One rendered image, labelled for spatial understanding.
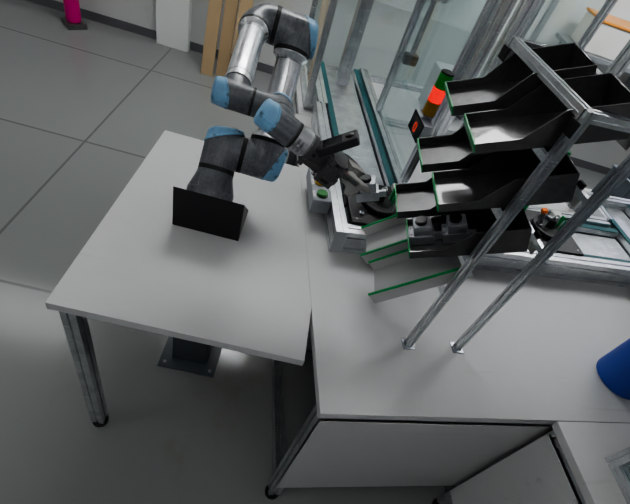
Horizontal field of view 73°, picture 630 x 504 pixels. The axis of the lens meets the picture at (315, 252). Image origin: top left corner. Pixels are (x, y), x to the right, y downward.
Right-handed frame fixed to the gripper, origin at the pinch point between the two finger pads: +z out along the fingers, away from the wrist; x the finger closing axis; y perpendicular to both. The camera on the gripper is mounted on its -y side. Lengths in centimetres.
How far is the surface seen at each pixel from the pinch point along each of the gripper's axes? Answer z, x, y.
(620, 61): 88, -104, -69
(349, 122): 14, -93, 27
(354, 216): 14.5, -17.1, 21.9
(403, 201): 12.1, -0.6, -1.9
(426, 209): 14.3, 6.4, -7.6
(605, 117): 9, 25, -51
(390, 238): 20.0, -1.0, 10.9
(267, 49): -19, -325, 115
